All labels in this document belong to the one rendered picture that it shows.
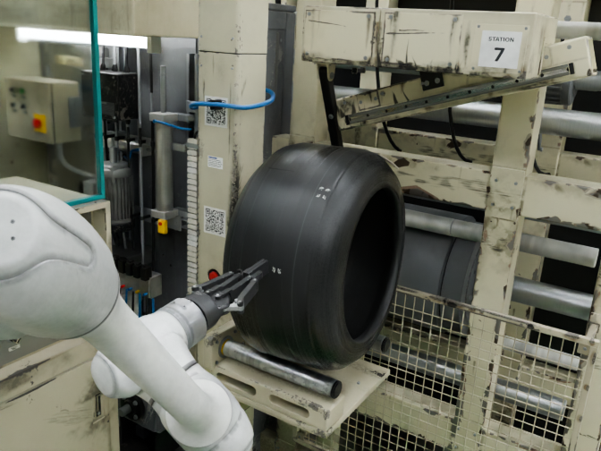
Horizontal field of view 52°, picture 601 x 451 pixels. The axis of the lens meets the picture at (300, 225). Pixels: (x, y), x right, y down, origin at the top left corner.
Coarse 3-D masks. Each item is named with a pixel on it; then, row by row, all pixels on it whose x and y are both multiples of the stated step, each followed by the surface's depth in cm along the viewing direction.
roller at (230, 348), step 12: (228, 348) 162; (240, 348) 160; (252, 348) 160; (240, 360) 160; (252, 360) 157; (264, 360) 156; (276, 360) 155; (276, 372) 154; (288, 372) 152; (300, 372) 151; (312, 372) 150; (300, 384) 151; (312, 384) 148; (324, 384) 147; (336, 384) 147; (336, 396) 148
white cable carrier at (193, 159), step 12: (192, 156) 165; (192, 168) 165; (192, 180) 166; (192, 192) 167; (192, 204) 168; (192, 216) 169; (192, 228) 170; (192, 240) 171; (192, 252) 173; (192, 264) 174; (192, 276) 175
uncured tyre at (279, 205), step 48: (288, 192) 136; (336, 192) 134; (384, 192) 171; (240, 240) 137; (288, 240) 132; (336, 240) 131; (384, 240) 178; (288, 288) 132; (336, 288) 133; (384, 288) 175; (288, 336) 138; (336, 336) 138
